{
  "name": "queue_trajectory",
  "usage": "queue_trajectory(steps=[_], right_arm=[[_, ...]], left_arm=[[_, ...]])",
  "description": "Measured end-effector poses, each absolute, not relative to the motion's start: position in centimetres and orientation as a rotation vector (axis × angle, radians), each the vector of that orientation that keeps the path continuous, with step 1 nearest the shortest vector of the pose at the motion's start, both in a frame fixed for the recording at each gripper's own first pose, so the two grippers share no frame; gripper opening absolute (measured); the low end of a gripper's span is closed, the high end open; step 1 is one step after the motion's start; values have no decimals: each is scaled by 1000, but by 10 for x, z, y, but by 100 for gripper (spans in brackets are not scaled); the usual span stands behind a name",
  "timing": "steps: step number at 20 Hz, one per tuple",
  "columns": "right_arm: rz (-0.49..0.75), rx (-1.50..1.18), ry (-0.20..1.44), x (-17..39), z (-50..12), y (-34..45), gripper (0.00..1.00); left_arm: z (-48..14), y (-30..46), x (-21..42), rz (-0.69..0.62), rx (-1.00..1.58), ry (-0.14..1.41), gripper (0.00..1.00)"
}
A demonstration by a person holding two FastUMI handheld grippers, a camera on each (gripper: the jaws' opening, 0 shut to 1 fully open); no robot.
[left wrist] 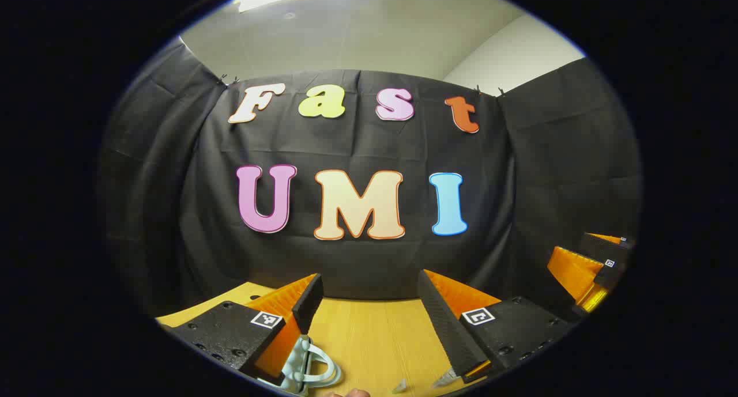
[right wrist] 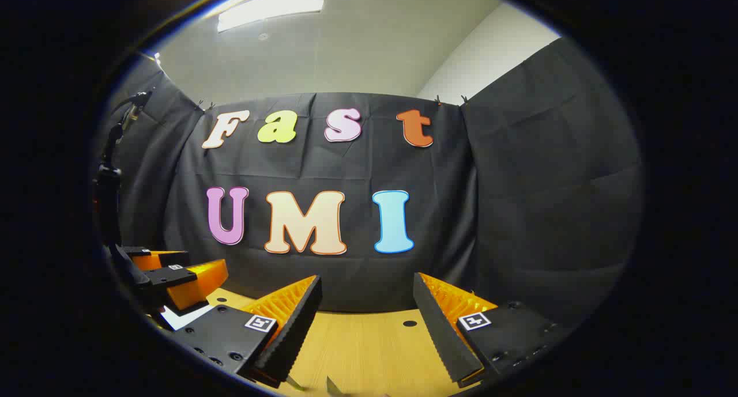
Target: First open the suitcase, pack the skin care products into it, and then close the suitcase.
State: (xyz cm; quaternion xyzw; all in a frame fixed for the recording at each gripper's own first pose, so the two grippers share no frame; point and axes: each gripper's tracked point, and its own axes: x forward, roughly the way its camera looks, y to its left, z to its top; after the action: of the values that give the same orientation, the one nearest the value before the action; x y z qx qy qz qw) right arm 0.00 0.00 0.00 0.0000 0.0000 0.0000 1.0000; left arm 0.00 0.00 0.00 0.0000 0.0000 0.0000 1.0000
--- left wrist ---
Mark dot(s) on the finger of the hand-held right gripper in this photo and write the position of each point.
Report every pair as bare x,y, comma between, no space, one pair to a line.
573,273
602,248

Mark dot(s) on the green and white tube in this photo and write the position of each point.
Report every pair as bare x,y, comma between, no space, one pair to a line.
445,378

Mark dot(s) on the black backdrop cloth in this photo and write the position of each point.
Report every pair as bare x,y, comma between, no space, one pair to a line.
375,259

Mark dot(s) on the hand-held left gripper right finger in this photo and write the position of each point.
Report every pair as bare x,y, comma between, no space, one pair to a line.
447,322

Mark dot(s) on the light blue suitcase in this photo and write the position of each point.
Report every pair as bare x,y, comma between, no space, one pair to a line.
295,365

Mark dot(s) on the silver skin care tube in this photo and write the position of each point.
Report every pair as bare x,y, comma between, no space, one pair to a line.
399,386

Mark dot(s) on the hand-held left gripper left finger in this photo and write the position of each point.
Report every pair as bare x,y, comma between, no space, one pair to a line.
308,305

